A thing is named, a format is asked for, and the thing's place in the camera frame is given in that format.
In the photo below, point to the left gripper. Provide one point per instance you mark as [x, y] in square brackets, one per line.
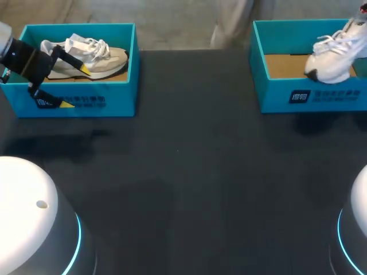
[27, 61]

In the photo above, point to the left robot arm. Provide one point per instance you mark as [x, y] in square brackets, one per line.
[23, 186]

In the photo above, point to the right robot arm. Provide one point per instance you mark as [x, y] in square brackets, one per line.
[359, 200]

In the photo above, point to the teal shoebox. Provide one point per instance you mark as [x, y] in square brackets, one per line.
[324, 97]
[114, 97]

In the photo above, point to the grey and white sneaker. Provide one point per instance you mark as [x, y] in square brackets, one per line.
[111, 58]

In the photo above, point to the person's legs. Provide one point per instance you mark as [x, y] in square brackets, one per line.
[229, 23]

